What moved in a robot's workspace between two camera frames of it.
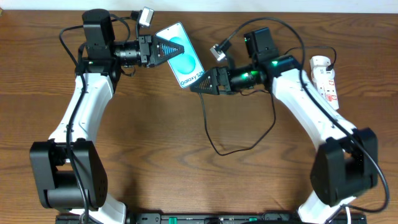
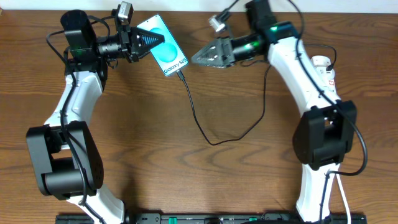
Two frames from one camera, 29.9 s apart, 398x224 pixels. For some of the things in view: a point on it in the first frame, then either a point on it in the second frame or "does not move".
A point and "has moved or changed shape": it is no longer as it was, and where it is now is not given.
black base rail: (209, 218) does not move
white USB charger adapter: (321, 74) does not move
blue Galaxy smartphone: (187, 67) has moved or changed shape
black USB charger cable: (253, 91) → (331, 63)
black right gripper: (216, 74) → (222, 56)
